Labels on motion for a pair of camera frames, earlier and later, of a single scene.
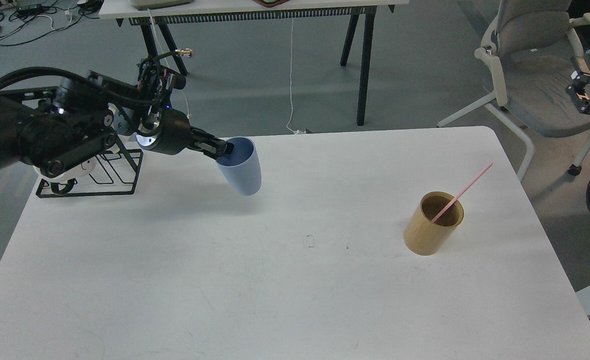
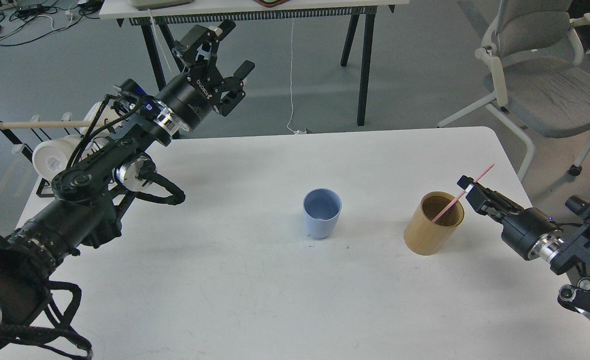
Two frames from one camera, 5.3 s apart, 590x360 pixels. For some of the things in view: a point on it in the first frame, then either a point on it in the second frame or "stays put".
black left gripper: (168, 131) to (190, 96)
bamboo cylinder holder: (421, 236) stays put
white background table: (170, 13) stays put
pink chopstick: (461, 194) stays put
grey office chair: (530, 45) stays put
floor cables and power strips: (0, 22) stays put
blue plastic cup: (242, 167) to (322, 207)
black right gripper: (582, 76) to (531, 233)
